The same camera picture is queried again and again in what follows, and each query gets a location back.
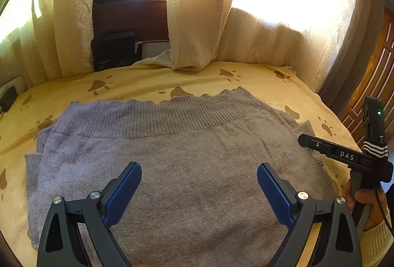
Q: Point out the person's right forearm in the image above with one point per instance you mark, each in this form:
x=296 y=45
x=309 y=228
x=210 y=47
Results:
x=378 y=245

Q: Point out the wooden door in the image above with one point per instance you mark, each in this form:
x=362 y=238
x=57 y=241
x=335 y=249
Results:
x=372 y=70

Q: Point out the upright black box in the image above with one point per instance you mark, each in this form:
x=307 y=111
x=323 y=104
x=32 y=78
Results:
x=114 y=51

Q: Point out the white cloth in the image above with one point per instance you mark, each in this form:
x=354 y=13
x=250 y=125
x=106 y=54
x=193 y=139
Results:
x=154 y=59

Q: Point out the grey knit sweater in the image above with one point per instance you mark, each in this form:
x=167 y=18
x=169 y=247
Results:
x=184 y=156

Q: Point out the brown wooden shelf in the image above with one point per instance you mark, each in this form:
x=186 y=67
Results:
x=129 y=16

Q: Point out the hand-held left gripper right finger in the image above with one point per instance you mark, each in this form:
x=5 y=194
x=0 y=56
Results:
x=275 y=193

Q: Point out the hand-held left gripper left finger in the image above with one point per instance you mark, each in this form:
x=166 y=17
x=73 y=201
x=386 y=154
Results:
x=121 y=193

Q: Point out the white power strip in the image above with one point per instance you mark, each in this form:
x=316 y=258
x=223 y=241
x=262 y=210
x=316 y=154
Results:
x=14 y=82

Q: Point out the black power adapter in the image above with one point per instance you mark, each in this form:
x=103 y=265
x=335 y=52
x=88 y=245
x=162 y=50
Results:
x=7 y=99

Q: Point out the person's right hand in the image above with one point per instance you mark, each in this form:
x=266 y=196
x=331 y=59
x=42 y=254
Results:
x=379 y=207

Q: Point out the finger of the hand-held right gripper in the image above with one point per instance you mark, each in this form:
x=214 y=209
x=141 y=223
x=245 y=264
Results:
x=314 y=144

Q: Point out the yellow paw print blanket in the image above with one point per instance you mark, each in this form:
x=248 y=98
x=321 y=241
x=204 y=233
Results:
x=184 y=79

